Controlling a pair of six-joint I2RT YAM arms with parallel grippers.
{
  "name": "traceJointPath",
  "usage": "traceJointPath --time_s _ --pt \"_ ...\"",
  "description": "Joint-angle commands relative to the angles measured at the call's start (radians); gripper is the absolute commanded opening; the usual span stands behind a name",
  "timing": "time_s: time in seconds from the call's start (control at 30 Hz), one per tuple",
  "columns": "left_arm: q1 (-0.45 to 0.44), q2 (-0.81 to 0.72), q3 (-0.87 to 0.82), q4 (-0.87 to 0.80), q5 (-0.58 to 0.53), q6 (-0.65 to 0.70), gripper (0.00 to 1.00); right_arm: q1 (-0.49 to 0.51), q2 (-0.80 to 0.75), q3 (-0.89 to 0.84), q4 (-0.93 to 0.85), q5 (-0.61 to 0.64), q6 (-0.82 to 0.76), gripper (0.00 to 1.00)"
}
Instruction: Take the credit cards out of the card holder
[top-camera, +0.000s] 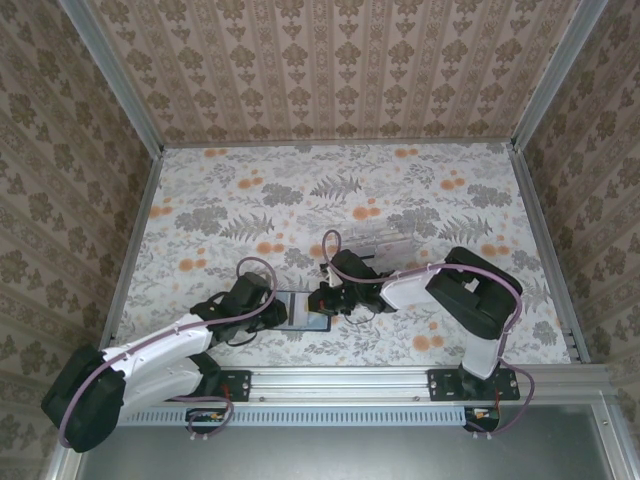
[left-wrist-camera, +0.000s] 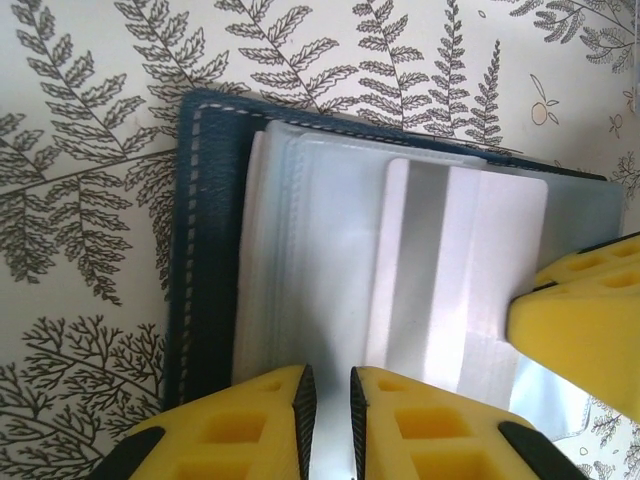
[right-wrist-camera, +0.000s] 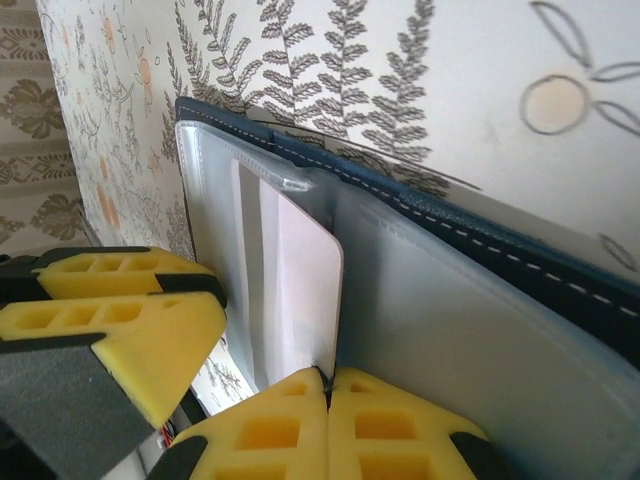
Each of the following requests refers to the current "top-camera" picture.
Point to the floral patterned tablecloth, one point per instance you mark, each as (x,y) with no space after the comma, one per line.
(250,175)

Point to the dark blue card holder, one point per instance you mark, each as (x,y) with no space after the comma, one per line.
(300,315)

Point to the thin aluminium wall rail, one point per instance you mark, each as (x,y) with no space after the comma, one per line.
(340,144)

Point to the aluminium side rail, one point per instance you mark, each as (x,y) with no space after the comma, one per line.
(533,200)
(130,255)

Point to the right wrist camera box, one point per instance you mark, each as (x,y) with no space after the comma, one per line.
(331,276)

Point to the aluminium frame profile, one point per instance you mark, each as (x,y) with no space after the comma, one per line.
(612,445)

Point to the clear plastic bag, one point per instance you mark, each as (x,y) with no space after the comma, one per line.
(367,240)

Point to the wide aluminium mounting rail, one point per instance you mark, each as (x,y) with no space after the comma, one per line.
(340,385)

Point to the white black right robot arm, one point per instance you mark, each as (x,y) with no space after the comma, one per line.
(405,292)

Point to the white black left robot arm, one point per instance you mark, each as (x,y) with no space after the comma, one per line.
(170,350)

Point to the aluminium frame post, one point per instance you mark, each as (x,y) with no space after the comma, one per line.
(555,75)
(117,75)

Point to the grey metal plate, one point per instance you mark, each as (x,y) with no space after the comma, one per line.
(350,455)

